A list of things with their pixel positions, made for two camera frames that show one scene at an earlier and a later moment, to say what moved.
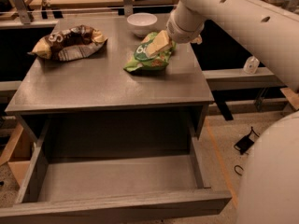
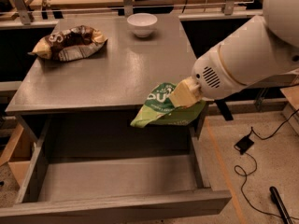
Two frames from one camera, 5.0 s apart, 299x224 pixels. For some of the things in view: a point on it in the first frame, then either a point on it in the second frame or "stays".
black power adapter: (245, 144) stays
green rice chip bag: (141, 61) -> (157, 108)
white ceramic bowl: (141, 22) stays
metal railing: (20, 6) stays
